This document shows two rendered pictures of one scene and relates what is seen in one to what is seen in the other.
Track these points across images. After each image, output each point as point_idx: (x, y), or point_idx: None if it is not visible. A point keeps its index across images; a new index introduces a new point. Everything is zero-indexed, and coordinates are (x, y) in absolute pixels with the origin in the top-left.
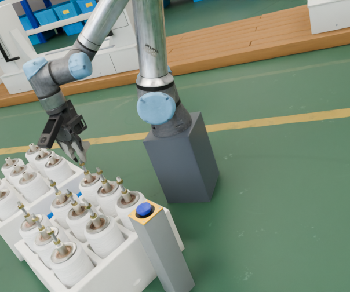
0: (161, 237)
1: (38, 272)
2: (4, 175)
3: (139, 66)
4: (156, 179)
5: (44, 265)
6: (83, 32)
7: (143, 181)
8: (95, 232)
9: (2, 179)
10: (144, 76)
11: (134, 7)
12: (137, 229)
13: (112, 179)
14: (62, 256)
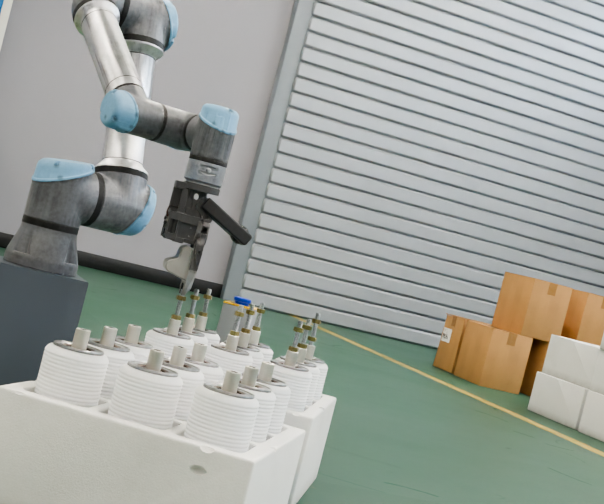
0: None
1: (326, 406)
2: (178, 400)
3: (138, 149)
4: None
5: (314, 403)
6: (140, 80)
7: None
8: (265, 344)
9: (166, 434)
10: (142, 163)
11: (152, 76)
12: (250, 326)
13: None
14: (312, 359)
